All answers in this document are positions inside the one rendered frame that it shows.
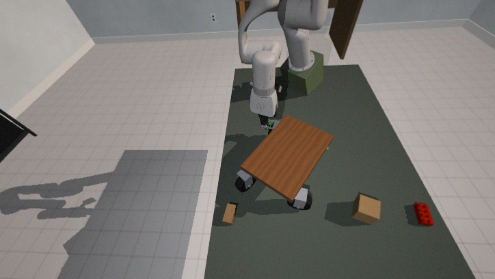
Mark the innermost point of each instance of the brown wooden block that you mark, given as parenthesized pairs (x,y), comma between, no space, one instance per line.
(229,214)

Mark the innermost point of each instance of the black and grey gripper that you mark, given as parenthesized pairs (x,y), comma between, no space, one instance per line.
(264,106)

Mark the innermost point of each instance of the red toy building brick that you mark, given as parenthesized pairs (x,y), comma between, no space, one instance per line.
(423,214)

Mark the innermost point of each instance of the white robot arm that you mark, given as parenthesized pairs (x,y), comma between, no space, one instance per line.
(264,54)

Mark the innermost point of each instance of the tan cardboard box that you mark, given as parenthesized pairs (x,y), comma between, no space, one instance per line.
(366,209)

